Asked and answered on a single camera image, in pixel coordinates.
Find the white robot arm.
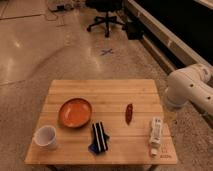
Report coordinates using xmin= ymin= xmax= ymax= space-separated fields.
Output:
xmin=163 ymin=63 xmax=213 ymax=116

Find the orange ceramic bowl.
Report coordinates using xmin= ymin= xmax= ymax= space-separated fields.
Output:
xmin=58 ymin=98 xmax=92 ymax=128

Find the white ceramic cup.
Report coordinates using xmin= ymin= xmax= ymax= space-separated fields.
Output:
xmin=33 ymin=125 xmax=58 ymax=149

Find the blue black striped cloth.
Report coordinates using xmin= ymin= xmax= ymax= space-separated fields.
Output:
xmin=88 ymin=122 xmax=109 ymax=155

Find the wooden table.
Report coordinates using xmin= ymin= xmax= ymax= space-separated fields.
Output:
xmin=25 ymin=79 xmax=177 ymax=165

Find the black box on floor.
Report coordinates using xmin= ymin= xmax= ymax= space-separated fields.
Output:
xmin=126 ymin=22 xmax=144 ymax=40

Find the black office chair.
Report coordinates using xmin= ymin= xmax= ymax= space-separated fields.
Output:
xmin=84 ymin=0 xmax=127 ymax=38

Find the grey device on floor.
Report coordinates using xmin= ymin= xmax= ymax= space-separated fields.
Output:
xmin=45 ymin=0 xmax=75 ymax=12

